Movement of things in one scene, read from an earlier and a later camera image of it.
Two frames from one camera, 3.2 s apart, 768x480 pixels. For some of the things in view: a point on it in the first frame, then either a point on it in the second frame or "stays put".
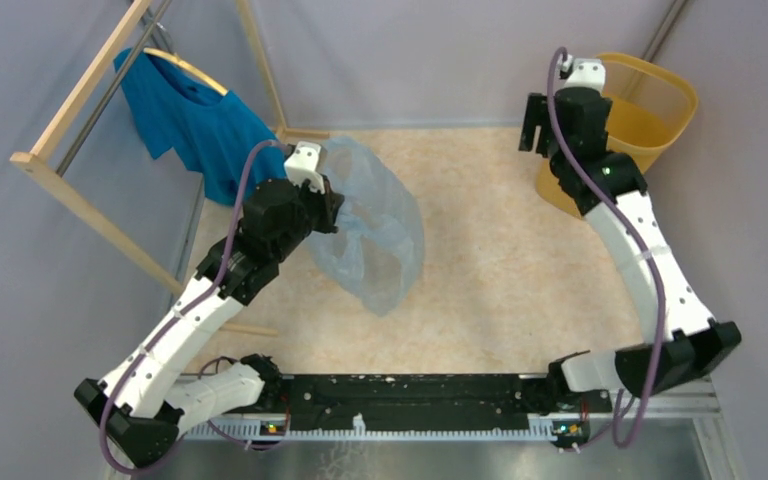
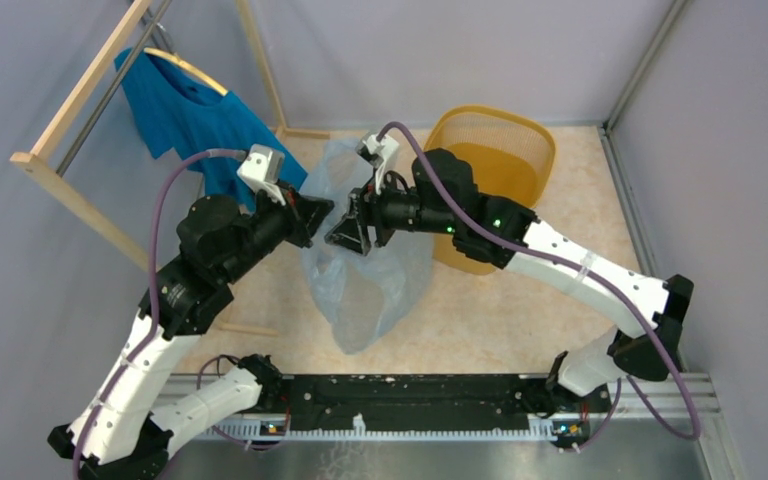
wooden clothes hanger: (189, 67) stays put
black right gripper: (536, 115) → (350, 233)
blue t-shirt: (200, 128) stays put
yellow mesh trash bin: (650, 104) → (512, 155)
